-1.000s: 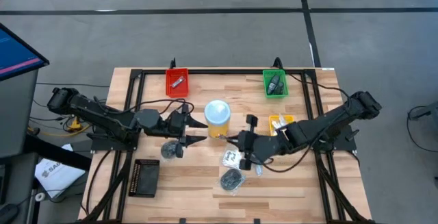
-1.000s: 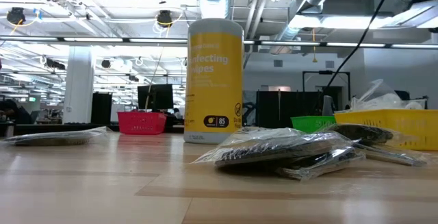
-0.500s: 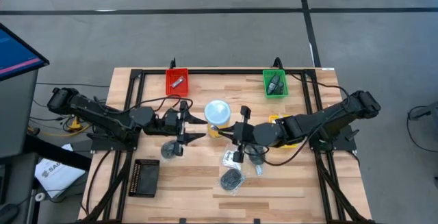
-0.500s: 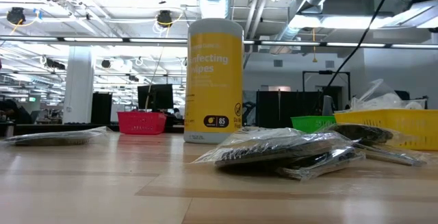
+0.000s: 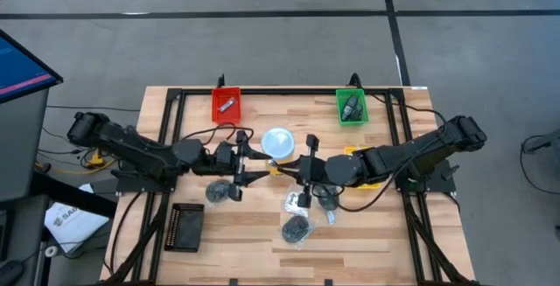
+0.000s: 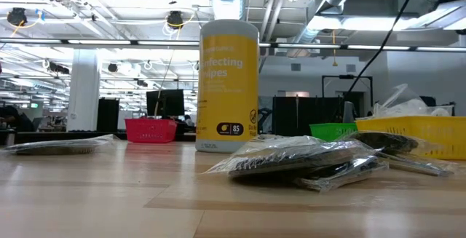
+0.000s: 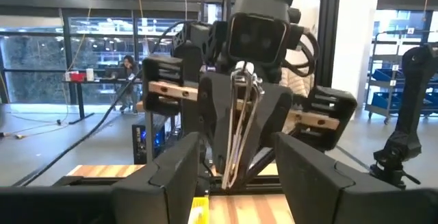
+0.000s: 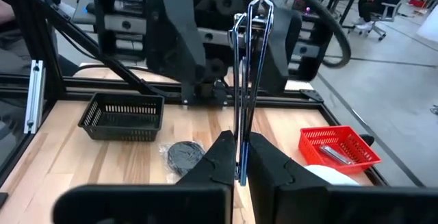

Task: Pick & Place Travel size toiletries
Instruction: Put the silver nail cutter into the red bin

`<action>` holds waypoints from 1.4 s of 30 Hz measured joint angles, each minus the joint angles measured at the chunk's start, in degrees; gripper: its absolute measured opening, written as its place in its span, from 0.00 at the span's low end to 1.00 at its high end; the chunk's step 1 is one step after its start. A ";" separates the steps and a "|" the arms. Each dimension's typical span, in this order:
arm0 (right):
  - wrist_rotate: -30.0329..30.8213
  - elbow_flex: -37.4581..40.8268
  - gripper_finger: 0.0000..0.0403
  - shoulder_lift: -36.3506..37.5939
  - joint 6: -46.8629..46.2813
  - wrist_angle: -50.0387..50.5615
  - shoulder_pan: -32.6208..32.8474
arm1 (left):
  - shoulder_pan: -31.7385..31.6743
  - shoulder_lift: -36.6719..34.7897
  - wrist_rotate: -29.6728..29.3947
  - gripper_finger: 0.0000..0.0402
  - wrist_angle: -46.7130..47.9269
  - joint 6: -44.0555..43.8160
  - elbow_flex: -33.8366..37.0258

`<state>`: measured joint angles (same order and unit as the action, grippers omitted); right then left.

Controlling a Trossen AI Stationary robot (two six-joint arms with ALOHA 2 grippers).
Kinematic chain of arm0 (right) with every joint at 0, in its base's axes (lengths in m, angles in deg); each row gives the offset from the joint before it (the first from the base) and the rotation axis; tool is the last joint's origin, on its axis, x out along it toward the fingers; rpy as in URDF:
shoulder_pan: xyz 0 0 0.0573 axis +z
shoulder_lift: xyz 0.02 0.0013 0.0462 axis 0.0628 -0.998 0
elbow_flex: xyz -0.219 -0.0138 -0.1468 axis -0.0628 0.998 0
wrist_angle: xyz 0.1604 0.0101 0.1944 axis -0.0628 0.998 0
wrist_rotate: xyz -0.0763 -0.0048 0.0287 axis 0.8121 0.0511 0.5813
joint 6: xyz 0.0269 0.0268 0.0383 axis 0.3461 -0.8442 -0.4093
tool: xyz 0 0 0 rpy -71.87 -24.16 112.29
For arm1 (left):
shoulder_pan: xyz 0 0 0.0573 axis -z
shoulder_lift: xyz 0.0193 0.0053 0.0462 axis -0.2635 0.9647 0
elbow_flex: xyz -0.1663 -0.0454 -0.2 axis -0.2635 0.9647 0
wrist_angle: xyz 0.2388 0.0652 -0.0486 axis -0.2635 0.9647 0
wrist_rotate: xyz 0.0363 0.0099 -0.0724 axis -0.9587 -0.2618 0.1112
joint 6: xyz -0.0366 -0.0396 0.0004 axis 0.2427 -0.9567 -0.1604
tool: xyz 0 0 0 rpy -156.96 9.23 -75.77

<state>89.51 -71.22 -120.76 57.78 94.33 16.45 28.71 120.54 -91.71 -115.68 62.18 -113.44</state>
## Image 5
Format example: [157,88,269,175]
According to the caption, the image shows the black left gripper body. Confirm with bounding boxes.
[207,130,247,203]

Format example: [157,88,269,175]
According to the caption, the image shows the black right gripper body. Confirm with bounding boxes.
[297,134,328,209]

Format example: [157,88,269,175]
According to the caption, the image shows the white vanity pack packet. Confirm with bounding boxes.
[283,190,310,219]

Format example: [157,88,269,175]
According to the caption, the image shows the bagged black hair ties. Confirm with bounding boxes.
[279,213,315,250]
[313,184,341,213]
[205,178,234,205]

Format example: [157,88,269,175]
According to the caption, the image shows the yellow disinfecting wipes canister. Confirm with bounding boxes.
[260,127,297,178]

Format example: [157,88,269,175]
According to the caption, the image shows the red plastic basket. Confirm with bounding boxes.
[211,87,242,126]

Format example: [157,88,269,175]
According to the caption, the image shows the yellow plastic basket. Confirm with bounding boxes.
[342,145,382,191]

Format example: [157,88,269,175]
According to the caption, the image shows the black plastic basket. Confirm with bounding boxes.
[164,202,206,253]

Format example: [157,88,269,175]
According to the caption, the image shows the green plastic basket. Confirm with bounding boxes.
[335,87,369,127]

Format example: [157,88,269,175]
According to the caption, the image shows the black cart bar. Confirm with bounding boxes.
[29,171,118,220]

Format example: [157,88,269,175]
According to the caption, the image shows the white paper booklet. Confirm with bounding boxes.
[43,183,111,255]

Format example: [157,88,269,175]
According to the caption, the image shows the black keyboard tray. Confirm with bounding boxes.
[0,193,50,286]

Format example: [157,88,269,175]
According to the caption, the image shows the monitor with blue screen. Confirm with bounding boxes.
[0,29,64,203]

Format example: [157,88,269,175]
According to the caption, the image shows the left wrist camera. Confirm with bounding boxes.
[217,141,236,168]

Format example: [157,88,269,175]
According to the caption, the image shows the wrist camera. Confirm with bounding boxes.
[217,141,236,168]
[305,157,327,185]

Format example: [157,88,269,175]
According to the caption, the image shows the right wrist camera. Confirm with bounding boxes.
[305,157,327,185]

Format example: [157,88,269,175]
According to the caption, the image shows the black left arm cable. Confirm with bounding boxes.
[179,122,256,148]

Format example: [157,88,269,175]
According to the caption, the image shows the black aluminium table frame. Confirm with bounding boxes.
[101,85,480,286]

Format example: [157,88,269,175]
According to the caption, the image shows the yellow floor cable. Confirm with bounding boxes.
[54,150,116,177]

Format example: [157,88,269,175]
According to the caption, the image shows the thin black floor cable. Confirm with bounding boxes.
[45,104,141,114]

